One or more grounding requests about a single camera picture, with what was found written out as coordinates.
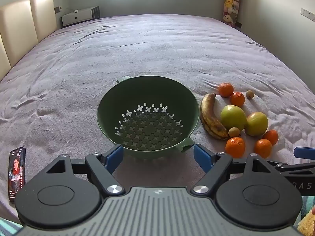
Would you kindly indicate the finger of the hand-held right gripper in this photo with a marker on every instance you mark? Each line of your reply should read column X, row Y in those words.
column 280, row 166
column 305, row 152

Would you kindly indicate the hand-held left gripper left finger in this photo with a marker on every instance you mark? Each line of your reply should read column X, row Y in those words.
column 114, row 156

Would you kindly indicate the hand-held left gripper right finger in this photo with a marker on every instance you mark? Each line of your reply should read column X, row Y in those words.
column 200, row 153

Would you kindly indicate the orange tangerine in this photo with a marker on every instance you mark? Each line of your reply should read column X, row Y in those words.
column 263, row 148
column 270, row 137
column 235, row 147
column 226, row 89
column 237, row 99

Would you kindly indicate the overripe spotted banana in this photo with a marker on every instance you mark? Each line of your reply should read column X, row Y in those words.
column 209, row 120

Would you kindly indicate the small brown longan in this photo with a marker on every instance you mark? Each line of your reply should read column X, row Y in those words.
column 249, row 94
column 234, row 132

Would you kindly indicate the green apple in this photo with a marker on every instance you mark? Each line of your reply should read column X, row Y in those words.
column 233, row 116

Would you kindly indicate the green plastic colander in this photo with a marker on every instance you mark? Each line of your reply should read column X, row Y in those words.
column 147, row 98

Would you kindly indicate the yellow fuzzy plush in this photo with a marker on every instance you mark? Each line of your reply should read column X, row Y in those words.
column 307, row 226

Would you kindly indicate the black smartphone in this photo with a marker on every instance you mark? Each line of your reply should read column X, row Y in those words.
column 16, row 174

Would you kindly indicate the teal striped cloth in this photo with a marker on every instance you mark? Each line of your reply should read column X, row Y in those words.
column 7, row 227

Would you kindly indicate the white nightstand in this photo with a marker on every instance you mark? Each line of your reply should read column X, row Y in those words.
column 76, row 17

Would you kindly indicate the hanging plush toy organizer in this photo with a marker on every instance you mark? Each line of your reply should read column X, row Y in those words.
column 231, row 5

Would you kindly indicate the cream padded headboard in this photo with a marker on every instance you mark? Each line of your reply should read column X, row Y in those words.
column 14, row 24

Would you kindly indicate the white wall socket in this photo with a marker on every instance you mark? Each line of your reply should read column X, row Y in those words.
column 307, row 14

